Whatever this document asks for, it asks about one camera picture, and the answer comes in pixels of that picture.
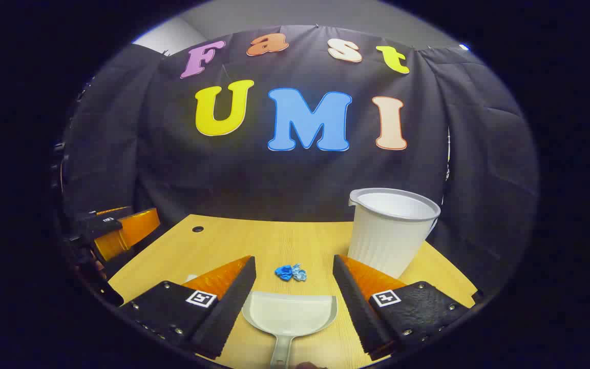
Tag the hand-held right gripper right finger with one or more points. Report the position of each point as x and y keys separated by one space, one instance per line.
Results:
x=356 y=307

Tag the light blue trash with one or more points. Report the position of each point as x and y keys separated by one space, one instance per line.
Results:
x=300 y=273

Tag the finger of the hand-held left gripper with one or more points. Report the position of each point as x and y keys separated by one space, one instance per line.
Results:
x=131 y=230

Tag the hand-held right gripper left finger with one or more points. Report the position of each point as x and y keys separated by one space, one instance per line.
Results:
x=231 y=307

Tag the white ribbed garbage bin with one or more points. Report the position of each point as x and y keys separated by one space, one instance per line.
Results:
x=387 y=241

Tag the dark blue trash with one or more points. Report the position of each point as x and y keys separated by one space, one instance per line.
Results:
x=283 y=272

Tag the white plastic dustpan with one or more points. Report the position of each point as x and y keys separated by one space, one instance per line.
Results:
x=287 y=312

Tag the light wooden desktop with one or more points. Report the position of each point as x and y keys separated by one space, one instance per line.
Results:
x=285 y=241

